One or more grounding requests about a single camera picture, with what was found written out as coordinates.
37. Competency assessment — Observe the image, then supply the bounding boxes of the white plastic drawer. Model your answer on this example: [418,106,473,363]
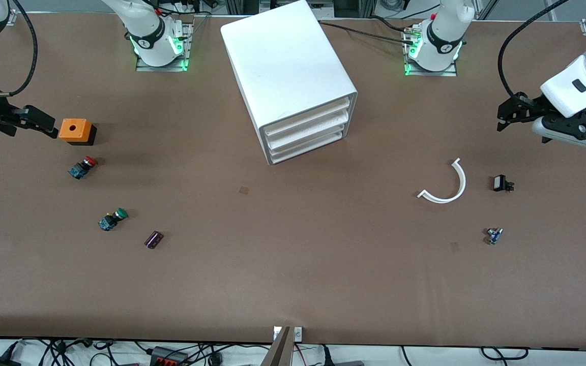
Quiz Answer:
[267,113,349,150]
[269,126,345,162]
[262,98,352,138]

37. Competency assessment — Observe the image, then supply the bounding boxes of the green push button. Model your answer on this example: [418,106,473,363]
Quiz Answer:
[98,207,129,232]

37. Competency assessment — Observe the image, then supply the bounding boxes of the orange box with hole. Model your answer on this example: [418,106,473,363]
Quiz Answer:
[58,118,98,147]

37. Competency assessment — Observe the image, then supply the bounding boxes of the white drawer cabinet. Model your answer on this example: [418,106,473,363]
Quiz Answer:
[221,0,359,166]

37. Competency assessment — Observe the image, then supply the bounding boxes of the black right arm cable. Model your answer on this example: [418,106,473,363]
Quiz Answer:
[0,0,39,98]

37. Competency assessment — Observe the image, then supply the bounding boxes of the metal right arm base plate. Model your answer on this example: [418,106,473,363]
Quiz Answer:
[135,21,195,72]

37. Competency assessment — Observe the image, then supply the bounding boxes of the black power strip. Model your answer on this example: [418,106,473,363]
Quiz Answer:
[149,346,190,366]

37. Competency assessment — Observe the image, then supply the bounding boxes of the black square push button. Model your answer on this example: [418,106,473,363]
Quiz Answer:
[492,174,516,194]

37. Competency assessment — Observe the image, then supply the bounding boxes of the red push button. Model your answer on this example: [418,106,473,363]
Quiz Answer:
[68,156,99,180]

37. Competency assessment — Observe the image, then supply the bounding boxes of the white curved plastic bracket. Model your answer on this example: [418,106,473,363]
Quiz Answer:
[417,157,467,205]

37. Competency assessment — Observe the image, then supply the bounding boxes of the black cable on table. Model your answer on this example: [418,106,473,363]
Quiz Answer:
[318,20,416,46]

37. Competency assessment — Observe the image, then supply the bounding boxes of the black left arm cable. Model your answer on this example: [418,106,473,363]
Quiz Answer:
[497,0,571,102]

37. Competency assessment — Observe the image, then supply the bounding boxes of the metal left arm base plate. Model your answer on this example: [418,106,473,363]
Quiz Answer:
[403,25,458,77]

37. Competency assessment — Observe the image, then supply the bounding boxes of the grey upright post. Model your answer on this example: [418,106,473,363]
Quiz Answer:
[261,326,294,366]

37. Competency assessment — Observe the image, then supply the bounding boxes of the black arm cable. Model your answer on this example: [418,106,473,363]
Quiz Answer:
[497,0,571,102]
[0,0,39,98]

